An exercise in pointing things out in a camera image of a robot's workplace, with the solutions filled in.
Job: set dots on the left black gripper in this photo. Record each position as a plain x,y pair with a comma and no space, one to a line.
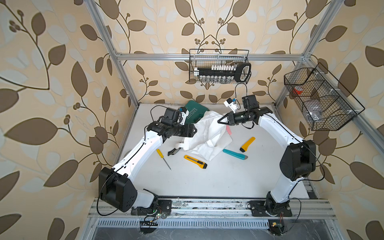
187,130

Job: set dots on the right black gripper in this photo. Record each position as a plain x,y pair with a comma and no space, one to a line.
231,119

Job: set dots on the white printed tote bag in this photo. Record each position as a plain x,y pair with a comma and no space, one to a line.
210,139

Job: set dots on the small yellow utility knife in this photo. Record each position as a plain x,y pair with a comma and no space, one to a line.
246,145

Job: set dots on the yellow black utility knife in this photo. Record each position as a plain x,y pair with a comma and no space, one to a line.
201,164

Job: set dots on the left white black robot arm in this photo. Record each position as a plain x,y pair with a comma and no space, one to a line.
116,185

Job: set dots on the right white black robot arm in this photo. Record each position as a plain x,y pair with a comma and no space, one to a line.
298,160

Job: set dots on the black grey utility knife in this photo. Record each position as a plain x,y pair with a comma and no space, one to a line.
173,151

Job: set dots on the green plastic tool case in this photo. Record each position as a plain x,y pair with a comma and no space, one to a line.
196,112

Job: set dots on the black socket bit set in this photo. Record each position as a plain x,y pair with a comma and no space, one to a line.
238,73

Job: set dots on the red small item in basket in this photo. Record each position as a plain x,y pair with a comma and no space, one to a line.
297,90

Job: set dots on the clear plastic bag in basket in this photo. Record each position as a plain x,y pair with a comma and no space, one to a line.
315,109

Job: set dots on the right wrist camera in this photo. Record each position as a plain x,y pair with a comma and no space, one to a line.
249,103

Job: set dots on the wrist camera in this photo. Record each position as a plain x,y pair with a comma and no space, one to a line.
249,103
174,117

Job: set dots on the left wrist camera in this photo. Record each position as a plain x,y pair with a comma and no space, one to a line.
174,117

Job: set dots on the yellow handle screwdriver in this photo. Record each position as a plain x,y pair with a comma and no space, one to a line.
162,157

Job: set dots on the black wire basket centre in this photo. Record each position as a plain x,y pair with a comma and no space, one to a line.
208,57

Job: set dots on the black wire basket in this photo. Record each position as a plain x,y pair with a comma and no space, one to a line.
339,104
208,57

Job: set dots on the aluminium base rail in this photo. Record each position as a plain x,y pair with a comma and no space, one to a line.
305,209

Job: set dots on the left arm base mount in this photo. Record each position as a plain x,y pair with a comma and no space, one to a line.
160,207

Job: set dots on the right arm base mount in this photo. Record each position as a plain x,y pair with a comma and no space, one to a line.
268,208

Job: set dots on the black wire basket right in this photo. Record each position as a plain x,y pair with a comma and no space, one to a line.
339,104

